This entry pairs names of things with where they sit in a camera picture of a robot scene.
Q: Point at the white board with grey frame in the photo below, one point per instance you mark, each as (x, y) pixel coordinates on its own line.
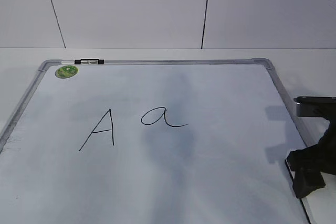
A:
(151, 143)

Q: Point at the black clear marker clip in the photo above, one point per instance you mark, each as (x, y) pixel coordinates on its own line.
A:
(89, 62)

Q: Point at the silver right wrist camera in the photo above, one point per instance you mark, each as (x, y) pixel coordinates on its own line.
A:
(315, 107)

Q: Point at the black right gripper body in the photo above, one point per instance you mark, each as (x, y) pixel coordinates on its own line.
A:
(325, 161)

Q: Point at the white board eraser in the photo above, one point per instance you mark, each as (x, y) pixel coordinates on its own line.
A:
(300, 200)

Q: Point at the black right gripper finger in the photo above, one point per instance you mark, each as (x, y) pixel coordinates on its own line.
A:
(306, 172)

